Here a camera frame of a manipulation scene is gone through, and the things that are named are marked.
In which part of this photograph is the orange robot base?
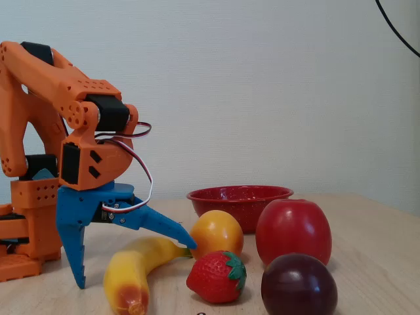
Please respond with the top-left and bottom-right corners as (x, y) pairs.
(0, 203), (45, 283)

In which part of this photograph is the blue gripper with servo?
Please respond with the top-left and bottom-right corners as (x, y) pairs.
(55, 182), (198, 290)

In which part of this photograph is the red speckled enamel bowl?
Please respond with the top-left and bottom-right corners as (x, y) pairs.
(186, 185), (295, 234)

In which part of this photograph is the red plastic strawberry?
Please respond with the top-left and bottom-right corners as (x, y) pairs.
(186, 250), (247, 305)

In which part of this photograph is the orange plastic fruit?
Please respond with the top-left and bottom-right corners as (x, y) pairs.
(189, 209), (245, 261)

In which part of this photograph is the black hanging cable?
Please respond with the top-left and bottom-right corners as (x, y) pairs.
(375, 0), (420, 58)

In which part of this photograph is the red plastic apple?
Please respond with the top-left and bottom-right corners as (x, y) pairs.
(255, 198), (333, 266)

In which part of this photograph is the yellow plastic banana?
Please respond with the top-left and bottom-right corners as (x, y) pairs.
(103, 236), (194, 315)

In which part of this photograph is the dark purple plastic plum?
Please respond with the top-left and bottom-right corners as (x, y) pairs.
(261, 253), (339, 315)

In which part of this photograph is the red white black servo wire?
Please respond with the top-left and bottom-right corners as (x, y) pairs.
(94, 136), (154, 214)
(94, 121), (153, 140)

